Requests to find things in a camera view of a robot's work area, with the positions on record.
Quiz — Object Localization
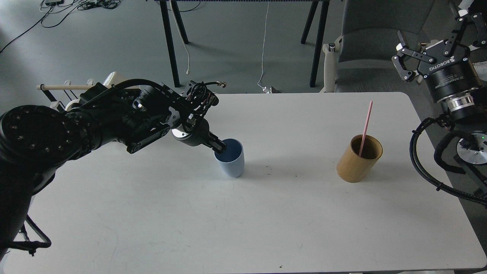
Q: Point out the blue cup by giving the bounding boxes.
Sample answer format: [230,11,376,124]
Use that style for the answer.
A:
[214,139,245,178]

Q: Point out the white mug behind rack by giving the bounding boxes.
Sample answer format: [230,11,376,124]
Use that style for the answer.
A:
[103,72,128,86]

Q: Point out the pink chopstick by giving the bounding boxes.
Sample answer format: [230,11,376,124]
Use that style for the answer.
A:
[358,100,373,158]

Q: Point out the black table legs left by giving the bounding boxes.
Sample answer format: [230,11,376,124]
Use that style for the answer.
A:
[157,0,189,88]

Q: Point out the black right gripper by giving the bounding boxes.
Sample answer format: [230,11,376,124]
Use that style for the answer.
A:
[392,0,487,111]

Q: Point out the white mug on rack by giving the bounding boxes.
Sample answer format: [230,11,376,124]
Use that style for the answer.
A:
[65,98,83,112]

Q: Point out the black table legs right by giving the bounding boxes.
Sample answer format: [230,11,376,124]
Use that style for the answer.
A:
[300,0,330,88]

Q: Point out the grey office chair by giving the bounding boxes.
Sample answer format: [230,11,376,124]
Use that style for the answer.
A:
[321,0,434,92]

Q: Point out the bamboo wooden cup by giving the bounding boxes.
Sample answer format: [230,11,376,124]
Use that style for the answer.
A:
[336,135,383,183]

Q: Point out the black floor cables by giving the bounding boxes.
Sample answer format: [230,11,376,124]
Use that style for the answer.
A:
[0,0,122,53]

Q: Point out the white hanging cable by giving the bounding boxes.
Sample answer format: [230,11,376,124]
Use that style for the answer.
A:
[257,0,283,94]

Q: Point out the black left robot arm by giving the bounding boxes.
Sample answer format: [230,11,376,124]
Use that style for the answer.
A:
[0,79,227,257]

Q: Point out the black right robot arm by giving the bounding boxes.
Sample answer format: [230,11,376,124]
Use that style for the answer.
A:
[391,0,487,206]

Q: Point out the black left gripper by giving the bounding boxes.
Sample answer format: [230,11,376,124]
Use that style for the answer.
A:
[172,119,227,154]

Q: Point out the black wire mug rack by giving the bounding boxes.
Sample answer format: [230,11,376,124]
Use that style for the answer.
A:
[36,79,94,112]

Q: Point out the black table legs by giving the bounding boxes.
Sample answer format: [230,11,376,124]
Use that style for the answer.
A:
[157,0,189,88]
[300,0,330,88]

